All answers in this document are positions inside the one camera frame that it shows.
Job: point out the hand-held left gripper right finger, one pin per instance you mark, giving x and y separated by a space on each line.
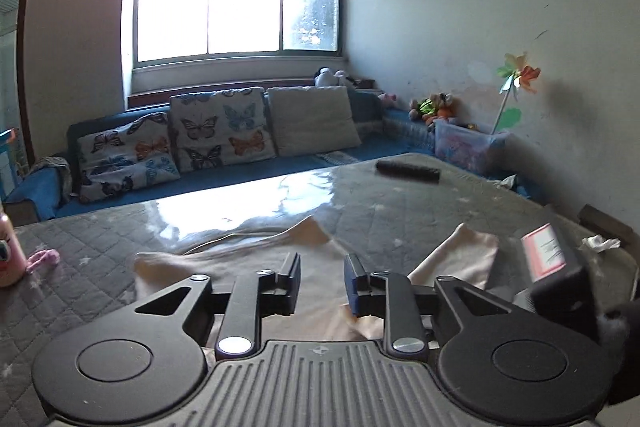
353 294

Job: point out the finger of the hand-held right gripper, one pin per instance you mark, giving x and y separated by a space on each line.
507 274

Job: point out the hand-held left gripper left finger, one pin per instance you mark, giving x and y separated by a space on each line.
287 284

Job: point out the cream garment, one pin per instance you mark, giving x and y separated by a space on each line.
250 249

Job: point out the crumpled white tissue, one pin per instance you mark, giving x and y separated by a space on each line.
600 243

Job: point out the blue sofa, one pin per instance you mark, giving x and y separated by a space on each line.
300 169

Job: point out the clear plastic storage box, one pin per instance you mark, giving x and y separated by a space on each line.
465 147

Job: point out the black remote control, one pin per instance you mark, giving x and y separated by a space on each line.
407 169

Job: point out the beige cushion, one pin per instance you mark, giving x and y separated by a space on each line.
312 122

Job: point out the butterfly print cushion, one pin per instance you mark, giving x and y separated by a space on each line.
125 157
220 129

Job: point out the pile of plush toys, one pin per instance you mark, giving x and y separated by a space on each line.
432 107

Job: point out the pink plush toy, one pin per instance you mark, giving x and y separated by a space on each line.
387 98

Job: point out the colourful paper pinwheel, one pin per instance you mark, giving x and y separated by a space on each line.
520 74

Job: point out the grey quilted table cover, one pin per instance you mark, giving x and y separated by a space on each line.
90 247

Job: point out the white plush toy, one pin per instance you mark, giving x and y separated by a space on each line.
327 77

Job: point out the grey blanket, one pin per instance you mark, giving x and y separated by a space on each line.
50 172

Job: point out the pink cartoon water bottle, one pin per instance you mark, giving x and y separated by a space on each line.
11 252

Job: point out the dark wooden door frame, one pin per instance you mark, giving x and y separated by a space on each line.
25 57

